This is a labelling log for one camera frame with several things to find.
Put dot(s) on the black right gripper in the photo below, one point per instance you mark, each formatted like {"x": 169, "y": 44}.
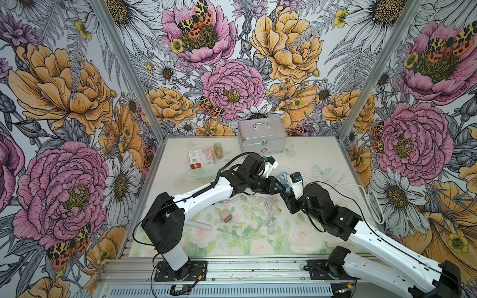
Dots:
{"x": 290, "y": 203}

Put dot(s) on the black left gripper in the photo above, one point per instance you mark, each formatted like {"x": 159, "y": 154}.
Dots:
{"x": 271, "y": 184}

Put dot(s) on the teal power strip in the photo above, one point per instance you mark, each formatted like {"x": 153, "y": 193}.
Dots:
{"x": 283, "y": 179}

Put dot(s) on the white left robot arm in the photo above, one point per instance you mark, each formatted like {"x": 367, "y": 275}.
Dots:
{"x": 166, "y": 218}

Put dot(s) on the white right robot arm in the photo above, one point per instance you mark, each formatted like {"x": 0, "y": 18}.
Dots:
{"x": 398, "y": 270}

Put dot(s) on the small amber bottle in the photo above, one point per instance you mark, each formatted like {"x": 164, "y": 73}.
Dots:
{"x": 218, "y": 151}

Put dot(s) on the silver first aid case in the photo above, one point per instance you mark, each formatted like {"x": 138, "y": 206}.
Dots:
{"x": 263, "y": 136}

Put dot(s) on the red white medicine box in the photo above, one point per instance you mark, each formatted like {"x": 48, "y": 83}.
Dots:
{"x": 201, "y": 157}

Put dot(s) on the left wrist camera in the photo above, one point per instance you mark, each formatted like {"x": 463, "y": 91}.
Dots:
{"x": 270, "y": 164}

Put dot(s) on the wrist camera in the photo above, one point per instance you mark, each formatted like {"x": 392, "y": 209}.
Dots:
{"x": 270, "y": 164}
{"x": 296, "y": 185}

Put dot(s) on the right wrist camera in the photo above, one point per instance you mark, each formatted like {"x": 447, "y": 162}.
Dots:
{"x": 296, "y": 185}

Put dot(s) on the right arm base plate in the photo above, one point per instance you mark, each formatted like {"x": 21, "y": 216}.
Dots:
{"x": 322, "y": 270}

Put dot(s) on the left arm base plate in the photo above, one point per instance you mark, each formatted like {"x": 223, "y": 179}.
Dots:
{"x": 189, "y": 272}

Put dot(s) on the aluminium rail frame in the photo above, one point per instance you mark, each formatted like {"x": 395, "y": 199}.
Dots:
{"x": 236, "y": 277}

